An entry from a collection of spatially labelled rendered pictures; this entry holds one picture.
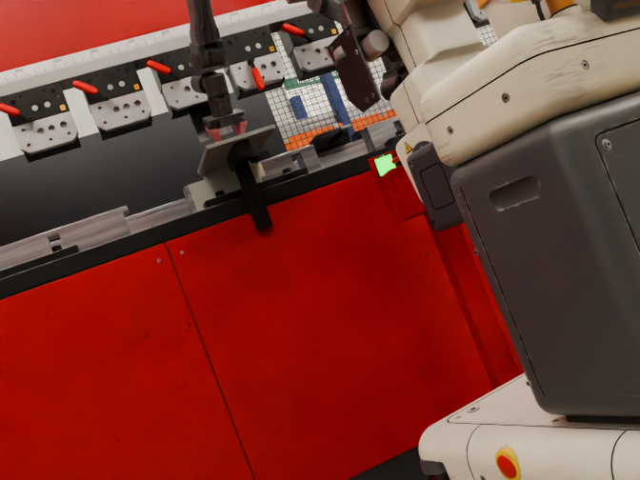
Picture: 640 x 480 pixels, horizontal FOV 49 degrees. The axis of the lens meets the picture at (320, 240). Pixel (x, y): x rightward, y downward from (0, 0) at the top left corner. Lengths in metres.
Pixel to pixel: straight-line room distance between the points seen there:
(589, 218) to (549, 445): 0.35
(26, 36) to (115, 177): 0.63
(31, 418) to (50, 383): 0.09
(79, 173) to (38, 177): 0.13
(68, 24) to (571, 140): 1.50
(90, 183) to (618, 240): 1.91
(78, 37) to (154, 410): 1.01
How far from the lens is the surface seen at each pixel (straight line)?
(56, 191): 2.49
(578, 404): 1.03
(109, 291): 1.78
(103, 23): 2.07
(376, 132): 2.10
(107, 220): 1.92
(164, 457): 1.79
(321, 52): 2.11
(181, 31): 2.07
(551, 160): 0.91
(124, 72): 2.02
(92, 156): 2.51
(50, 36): 2.06
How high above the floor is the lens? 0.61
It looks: 3 degrees up
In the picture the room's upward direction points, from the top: 21 degrees counter-clockwise
